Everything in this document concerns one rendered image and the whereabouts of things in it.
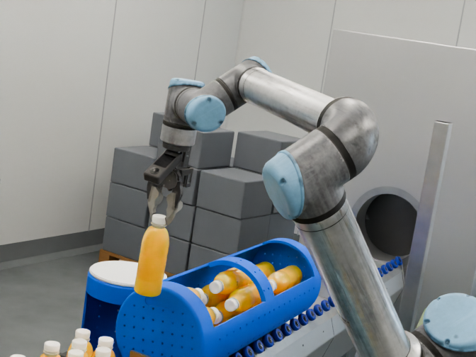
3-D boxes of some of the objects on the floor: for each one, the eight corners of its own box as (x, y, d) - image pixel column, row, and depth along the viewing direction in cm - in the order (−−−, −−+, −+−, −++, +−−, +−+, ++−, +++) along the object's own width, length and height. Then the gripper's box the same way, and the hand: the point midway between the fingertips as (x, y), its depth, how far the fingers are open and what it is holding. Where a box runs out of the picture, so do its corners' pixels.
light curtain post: (378, 515, 379) (452, 122, 350) (374, 521, 374) (449, 123, 344) (365, 510, 382) (438, 120, 352) (360, 516, 376) (433, 120, 347)
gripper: (205, 147, 231) (190, 224, 236) (167, 136, 236) (154, 212, 241) (188, 150, 224) (174, 230, 228) (150, 139, 228) (137, 217, 233)
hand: (159, 218), depth 232 cm, fingers closed on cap, 4 cm apart
